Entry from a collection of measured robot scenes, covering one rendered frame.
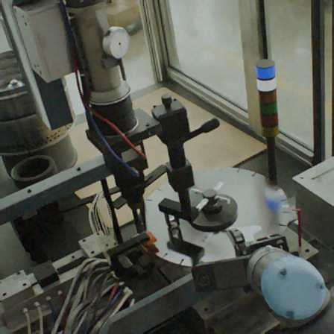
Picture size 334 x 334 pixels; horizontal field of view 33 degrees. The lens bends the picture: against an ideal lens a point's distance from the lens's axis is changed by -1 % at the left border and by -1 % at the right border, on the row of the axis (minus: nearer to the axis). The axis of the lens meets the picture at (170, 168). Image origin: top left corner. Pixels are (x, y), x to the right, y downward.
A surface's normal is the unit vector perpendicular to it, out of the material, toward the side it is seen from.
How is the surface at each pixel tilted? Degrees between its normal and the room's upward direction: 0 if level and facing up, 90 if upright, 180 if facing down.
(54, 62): 90
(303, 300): 56
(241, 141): 0
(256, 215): 0
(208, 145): 0
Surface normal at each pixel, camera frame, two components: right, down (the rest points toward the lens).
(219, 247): -0.15, -0.81
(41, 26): 0.50, 0.44
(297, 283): 0.07, 0.00
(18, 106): 0.30, 0.51
